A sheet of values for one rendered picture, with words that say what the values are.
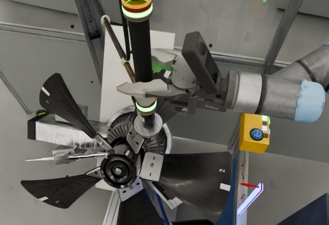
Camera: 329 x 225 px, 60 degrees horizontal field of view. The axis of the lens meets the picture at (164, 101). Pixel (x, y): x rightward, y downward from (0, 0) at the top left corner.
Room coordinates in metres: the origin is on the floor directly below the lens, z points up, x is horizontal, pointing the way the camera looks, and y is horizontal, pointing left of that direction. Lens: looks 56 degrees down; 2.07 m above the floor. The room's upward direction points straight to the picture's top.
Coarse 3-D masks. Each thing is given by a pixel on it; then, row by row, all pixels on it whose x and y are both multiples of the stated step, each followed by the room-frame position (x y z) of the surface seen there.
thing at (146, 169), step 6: (144, 156) 0.38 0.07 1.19; (150, 156) 0.38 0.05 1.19; (156, 156) 0.38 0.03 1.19; (162, 156) 0.38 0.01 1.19; (144, 162) 0.36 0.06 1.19; (150, 162) 0.36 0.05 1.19; (156, 162) 0.36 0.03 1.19; (162, 162) 0.36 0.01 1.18; (144, 168) 0.34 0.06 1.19; (150, 168) 0.34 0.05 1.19; (156, 168) 0.34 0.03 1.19; (144, 174) 0.32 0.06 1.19; (156, 174) 0.32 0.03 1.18; (156, 180) 0.30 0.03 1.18
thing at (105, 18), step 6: (96, 0) 0.69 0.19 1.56; (120, 0) 0.42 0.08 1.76; (120, 6) 0.43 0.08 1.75; (102, 12) 0.64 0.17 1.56; (120, 12) 0.43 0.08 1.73; (102, 18) 0.62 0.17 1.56; (108, 18) 0.62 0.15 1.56; (102, 24) 0.62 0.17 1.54; (108, 24) 0.59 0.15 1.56; (126, 24) 0.43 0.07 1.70; (126, 30) 0.43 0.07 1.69; (114, 36) 0.55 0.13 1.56; (126, 36) 0.43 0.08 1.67; (126, 42) 0.43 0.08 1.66; (120, 48) 0.50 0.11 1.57; (126, 48) 0.43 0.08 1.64; (126, 54) 0.43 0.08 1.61; (126, 60) 0.44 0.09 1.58
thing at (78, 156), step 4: (72, 156) 0.42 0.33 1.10; (76, 156) 0.42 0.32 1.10; (80, 156) 0.42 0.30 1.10; (84, 156) 0.42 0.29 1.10; (88, 156) 0.42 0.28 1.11; (92, 156) 0.41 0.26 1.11; (96, 156) 0.42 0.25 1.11; (28, 160) 0.42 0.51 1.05; (32, 160) 0.42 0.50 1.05; (36, 160) 0.42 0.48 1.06; (40, 160) 0.42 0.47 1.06; (44, 160) 0.42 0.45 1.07; (48, 160) 0.42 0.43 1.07; (52, 160) 0.42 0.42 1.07
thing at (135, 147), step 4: (132, 124) 0.47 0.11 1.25; (132, 128) 0.45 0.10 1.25; (128, 132) 0.45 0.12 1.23; (132, 132) 0.44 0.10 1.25; (128, 136) 0.44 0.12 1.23; (136, 136) 0.42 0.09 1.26; (140, 136) 0.41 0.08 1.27; (128, 140) 0.42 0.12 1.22; (132, 140) 0.41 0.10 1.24; (136, 140) 0.41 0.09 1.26; (140, 140) 0.40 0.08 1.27; (132, 144) 0.40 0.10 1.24; (136, 144) 0.39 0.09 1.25; (140, 144) 0.39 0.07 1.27; (132, 148) 0.39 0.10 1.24; (136, 148) 0.38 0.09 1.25; (136, 152) 0.37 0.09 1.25
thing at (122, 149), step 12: (120, 144) 0.43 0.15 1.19; (144, 144) 0.43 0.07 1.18; (108, 156) 0.35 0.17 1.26; (120, 156) 0.35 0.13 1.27; (132, 156) 0.36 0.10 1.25; (108, 168) 0.33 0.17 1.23; (120, 168) 0.33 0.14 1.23; (132, 168) 0.32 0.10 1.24; (108, 180) 0.30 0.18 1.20; (120, 180) 0.30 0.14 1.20; (132, 180) 0.29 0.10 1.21
